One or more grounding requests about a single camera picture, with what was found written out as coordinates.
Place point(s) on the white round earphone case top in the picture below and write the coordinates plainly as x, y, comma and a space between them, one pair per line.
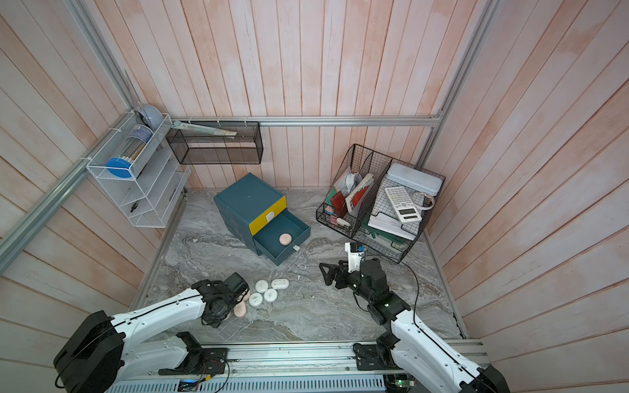
262, 286

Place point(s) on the white pencil case box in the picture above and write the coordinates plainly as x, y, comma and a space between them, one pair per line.
414, 179

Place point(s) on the white round earphone case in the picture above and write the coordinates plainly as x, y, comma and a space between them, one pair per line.
270, 295
262, 286
256, 299

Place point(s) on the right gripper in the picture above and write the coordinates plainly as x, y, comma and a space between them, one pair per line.
337, 270

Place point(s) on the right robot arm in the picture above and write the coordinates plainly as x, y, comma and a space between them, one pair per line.
408, 343

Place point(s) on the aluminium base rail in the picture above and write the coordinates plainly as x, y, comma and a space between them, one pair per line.
322, 367

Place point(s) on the black wire desk organizer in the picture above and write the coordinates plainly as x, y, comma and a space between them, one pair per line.
365, 160

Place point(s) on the black mesh wall basket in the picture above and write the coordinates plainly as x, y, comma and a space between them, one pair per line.
195, 149

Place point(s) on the white round earphone case right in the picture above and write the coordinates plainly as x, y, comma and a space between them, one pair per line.
270, 295

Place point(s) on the white round earphone case left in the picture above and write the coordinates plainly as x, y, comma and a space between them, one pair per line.
256, 299

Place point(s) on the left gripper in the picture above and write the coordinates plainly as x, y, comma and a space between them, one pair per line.
216, 322

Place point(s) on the white oval earphone case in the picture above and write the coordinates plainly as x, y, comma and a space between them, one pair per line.
280, 284

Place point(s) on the white calculator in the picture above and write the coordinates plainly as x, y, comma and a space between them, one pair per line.
406, 208

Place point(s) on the yellow top drawer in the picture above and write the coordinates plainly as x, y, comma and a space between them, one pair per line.
267, 215

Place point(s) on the white wire wall shelf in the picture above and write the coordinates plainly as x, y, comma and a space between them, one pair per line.
149, 197

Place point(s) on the ruler in mesh basket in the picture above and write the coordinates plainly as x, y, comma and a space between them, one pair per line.
203, 130

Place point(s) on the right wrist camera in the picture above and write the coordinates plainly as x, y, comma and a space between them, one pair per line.
355, 254

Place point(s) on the grey round disc on shelf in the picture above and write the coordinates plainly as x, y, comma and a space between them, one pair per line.
151, 116

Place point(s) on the blue capped clear tube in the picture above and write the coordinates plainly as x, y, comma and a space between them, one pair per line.
119, 165

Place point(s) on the teal drawer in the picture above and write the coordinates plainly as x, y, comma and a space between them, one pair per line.
266, 241

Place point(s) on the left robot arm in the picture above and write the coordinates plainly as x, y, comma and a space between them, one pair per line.
106, 350

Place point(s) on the teal drawer cabinet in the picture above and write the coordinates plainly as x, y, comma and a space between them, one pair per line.
242, 201

